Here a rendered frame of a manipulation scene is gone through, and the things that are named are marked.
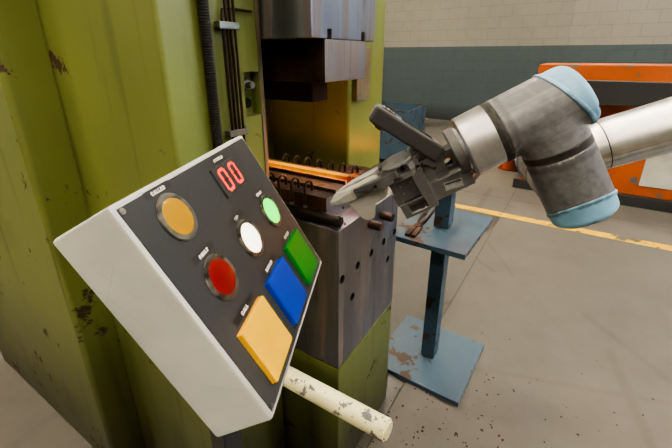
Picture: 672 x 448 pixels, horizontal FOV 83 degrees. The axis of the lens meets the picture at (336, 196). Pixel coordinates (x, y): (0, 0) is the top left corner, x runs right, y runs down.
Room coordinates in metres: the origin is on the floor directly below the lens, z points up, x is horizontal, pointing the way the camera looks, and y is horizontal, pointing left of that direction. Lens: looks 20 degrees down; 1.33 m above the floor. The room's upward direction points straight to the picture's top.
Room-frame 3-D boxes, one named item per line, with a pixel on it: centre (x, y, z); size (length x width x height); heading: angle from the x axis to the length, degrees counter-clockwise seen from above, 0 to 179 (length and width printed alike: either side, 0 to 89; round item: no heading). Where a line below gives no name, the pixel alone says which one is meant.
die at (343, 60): (1.12, 0.15, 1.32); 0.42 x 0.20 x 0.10; 58
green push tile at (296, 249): (0.57, 0.06, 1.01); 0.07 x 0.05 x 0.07; 173
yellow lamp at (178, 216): (0.38, 0.17, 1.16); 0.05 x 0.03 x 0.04; 148
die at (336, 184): (1.12, 0.15, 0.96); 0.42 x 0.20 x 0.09; 58
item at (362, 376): (1.17, 0.13, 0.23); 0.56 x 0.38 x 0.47; 58
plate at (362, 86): (1.34, -0.09, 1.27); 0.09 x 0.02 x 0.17; 148
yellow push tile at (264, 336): (0.37, 0.09, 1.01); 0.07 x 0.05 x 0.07; 173
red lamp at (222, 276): (0.38, 0.13, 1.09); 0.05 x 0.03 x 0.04; 148
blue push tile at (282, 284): (0.47, 0.07, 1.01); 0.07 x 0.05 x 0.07; 173
